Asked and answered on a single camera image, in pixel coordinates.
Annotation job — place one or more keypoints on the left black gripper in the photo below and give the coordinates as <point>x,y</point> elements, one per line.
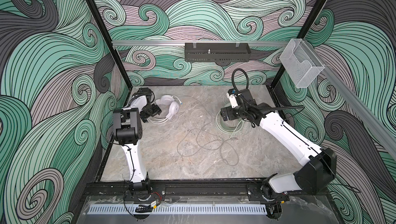
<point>155,110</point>

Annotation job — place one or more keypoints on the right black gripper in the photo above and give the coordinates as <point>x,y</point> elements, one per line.
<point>224,113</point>

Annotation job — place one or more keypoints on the white over-ear headphones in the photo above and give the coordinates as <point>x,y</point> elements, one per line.
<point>173,102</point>

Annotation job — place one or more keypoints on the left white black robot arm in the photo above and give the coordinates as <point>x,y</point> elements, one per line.
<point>128,131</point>

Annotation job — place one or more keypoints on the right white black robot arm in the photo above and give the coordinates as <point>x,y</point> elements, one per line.
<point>318,164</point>

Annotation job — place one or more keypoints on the green over-ear headphones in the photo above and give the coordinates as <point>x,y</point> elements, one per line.
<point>224,128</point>

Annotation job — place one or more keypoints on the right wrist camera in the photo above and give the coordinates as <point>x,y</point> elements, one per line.
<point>234,98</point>

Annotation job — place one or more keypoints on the black perforated wall tray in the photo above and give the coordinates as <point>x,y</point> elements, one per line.
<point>217,52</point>

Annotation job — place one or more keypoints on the clear plastic wall bin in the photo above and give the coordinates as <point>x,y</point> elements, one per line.
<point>302,63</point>

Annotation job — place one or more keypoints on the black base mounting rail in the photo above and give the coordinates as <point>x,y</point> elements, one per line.
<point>254,189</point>

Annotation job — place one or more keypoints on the white slotted cable duct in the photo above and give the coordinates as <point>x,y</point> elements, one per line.
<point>185,209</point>

